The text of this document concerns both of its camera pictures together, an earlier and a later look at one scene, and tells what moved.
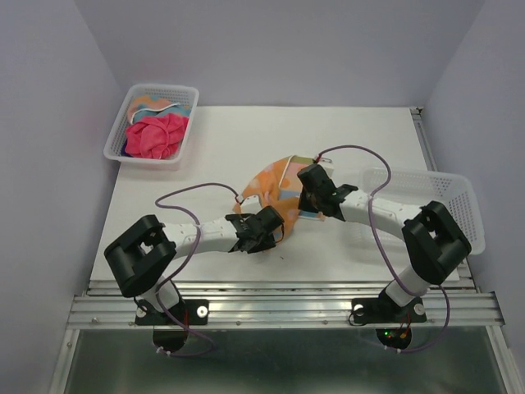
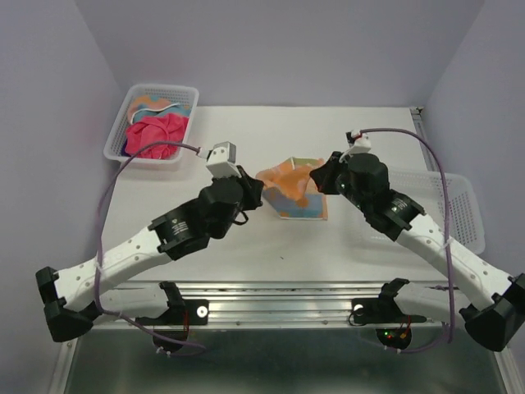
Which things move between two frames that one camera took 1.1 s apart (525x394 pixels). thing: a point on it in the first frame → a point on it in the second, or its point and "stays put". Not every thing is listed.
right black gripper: [303, 203] → [323, 174]
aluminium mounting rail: [280, 304] stays put
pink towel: [156, 137] stays put
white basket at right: [417, 188] stays put
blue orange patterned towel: [156, 107] stays put
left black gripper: [267, 243] → [254, 191]
